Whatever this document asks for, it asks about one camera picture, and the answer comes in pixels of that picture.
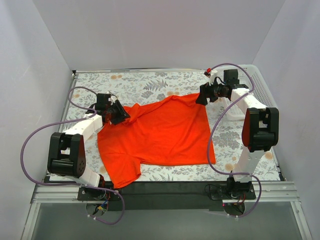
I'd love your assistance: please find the aluminium frame rail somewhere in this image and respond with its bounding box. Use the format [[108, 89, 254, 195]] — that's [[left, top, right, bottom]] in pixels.
[[31, 181, 300, 203]]

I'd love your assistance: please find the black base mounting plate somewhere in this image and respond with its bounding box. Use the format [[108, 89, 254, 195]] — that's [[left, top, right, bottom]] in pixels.
[[77, 181, 259, 211]]

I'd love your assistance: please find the white plastic basket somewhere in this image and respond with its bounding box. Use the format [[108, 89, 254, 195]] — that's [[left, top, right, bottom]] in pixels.
[[217, 64, 278, 121]]

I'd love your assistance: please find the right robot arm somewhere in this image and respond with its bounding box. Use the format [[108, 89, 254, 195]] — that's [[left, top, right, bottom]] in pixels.
[[195, 68, 279, 200]]

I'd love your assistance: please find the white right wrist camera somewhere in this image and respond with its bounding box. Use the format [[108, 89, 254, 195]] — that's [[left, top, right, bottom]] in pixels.
[[204, 68, 218, 86]]

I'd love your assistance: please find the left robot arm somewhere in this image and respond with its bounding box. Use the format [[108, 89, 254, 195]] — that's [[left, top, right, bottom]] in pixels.
[[47, 93, 130, 188]]

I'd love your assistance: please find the orange t shirt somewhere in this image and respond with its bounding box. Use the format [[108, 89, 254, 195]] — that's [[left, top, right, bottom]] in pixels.
[[97, 93, 216, 189]]

